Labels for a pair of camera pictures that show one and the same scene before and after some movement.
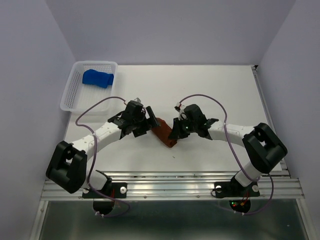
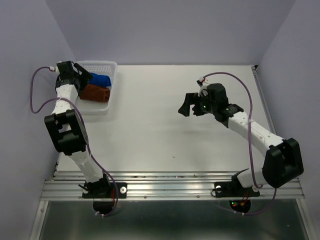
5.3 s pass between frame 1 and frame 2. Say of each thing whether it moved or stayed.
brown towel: moved
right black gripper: moved
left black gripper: moved
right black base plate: stayed
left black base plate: stayed
